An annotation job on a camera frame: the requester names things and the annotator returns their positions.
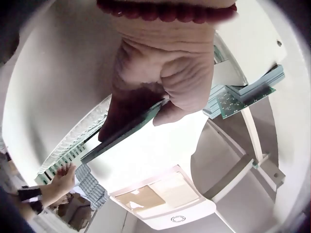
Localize person's left hand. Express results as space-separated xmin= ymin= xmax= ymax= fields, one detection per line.
xmin=97 ymin=0 xmax=237 ymax=142

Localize person's right hand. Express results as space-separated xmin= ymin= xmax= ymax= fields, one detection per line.
xmin=48 ymin=162 xmax=77 ymax=208

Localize person's right fingers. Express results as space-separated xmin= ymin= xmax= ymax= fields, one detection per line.
xmin=56 ymin=162 xmax=77 ymax=177

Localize person's left thumb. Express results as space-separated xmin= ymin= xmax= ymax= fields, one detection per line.
xmin=98 ymin=81 xmax=163 ymax=142

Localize person's left fingers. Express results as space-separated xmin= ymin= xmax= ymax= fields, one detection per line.
xmin=153 ymin=73 xmax=212 ymax=127

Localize row of green circuit boards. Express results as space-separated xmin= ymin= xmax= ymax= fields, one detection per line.
xmin=35 ymin=142 xmax=86 ymax=183

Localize stack of grey foam trays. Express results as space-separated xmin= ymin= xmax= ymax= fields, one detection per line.
xmin=75 ymin=164 xmax=109 ymax=210

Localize clear bubble wrap sheet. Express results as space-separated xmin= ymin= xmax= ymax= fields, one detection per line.
xmin=38 ymin=96 xmax=112 ymax=175

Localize black wrist band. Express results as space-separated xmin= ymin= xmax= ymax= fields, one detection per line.
xmin=17 ymin=186 xmax=44 ymax=215

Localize green circuit board with holes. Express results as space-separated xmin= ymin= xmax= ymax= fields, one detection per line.
xmin=216 ymin=86 xmax=276 ymax=120

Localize stack of blue-grey trays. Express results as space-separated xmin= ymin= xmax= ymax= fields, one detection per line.
xmin=202 ymin=65 xmax=285 ymax=120

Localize white metal frame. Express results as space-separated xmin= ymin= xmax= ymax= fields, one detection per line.
xmin=190 ymin=0 xmax=293 ymax=205

